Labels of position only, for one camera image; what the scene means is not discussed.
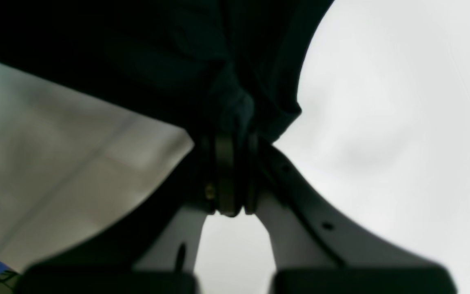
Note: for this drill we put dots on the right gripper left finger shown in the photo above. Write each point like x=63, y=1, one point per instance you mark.
x=153, y=249

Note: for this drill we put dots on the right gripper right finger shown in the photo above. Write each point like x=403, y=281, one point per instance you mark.
x=319, y=250

